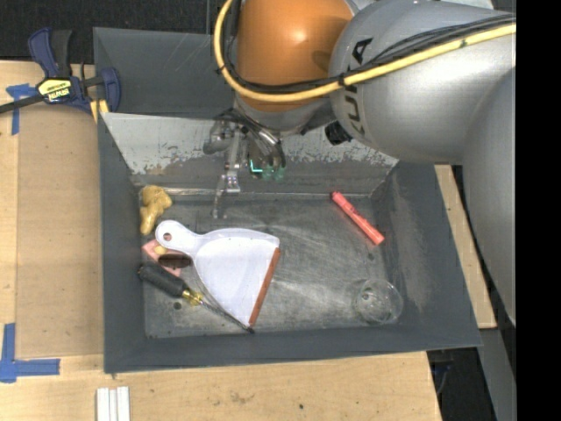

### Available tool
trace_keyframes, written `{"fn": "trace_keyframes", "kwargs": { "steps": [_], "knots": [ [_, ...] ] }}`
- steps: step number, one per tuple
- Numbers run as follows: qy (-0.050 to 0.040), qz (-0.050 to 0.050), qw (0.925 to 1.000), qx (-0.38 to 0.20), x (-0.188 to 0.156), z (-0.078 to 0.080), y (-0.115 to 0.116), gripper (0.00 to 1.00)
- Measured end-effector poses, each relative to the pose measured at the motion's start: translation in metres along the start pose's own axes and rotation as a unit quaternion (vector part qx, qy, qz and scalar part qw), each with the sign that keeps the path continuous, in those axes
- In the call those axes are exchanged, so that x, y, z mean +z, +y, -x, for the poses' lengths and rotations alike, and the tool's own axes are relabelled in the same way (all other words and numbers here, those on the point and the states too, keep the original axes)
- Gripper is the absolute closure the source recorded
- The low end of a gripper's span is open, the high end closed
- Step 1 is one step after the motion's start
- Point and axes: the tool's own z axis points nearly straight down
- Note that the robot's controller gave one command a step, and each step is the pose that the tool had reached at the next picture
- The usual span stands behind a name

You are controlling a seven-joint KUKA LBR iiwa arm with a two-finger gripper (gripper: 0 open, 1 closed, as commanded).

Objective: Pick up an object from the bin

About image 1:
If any orange-red marker pen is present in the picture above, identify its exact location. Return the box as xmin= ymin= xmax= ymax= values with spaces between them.
xmin=330 ymin=190 xmax=387 ymax=246

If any yellow toy ginger root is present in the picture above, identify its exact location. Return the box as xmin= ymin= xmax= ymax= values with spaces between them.
xmin=138 ymin=184 xmax=174 ymax=237

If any pink flat block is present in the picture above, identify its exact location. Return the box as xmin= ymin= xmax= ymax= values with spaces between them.
xmin=140 ymin=239 xmax=194 ymax=280

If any black and yellow screwdriver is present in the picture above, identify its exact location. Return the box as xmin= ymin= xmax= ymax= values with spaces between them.
xmin=137 ymin=262 xmax=257 ymax=335

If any grey metal bin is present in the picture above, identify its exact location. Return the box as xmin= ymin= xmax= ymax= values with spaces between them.
xmin=91 ymin=26 xmax=484 ymax=375

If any black cylinder on white bracket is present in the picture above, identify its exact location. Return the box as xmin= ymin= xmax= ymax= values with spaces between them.
xmin=324 ymin=120 xmax=353 ymax=146

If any white dustpan with red-brown edge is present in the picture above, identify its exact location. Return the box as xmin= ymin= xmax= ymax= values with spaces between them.
xmin=154 ymin=219 xmax=281 ymax=329

